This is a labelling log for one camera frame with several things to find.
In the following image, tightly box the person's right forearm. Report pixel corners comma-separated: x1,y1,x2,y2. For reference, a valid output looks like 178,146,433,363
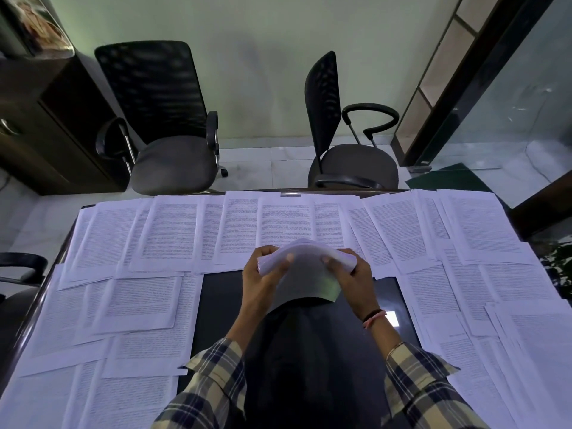
363,315,490,429

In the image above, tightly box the framed picture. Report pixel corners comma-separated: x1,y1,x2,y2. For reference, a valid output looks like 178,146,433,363
0,0,75,58

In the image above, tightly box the bundle of white papers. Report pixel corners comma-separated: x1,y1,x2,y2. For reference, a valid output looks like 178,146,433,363
257,238,358,305

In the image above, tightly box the person's left forearm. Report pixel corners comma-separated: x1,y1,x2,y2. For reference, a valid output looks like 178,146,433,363
151,306,271,429

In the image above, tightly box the dark wooden door frame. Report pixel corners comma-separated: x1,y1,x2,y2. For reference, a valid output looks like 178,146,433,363
391,0,530,168

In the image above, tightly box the person's left hand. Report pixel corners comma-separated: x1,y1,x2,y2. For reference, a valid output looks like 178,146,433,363
238,245,293,316

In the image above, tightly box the glass door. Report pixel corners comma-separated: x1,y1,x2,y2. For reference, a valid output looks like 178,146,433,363
427,0,572,175

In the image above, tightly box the person's right hand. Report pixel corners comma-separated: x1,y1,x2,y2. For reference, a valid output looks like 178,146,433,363
323,250,388,326

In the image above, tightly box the black armrest office chair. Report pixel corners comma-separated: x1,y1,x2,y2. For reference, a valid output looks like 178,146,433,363
0,252,49,376

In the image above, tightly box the dark wooden cabinet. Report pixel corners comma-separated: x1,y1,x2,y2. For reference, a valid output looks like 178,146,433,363
0,52,131,196

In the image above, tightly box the black mesh office chair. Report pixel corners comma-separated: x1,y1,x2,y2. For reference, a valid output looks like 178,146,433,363
304,51,400,191
94,40,229,196

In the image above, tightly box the pink thread wristband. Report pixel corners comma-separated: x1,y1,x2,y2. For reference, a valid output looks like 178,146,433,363
362,309,388,330

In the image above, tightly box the spread of printed paper sheets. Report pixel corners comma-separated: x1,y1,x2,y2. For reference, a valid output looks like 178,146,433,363
0,188,572,429

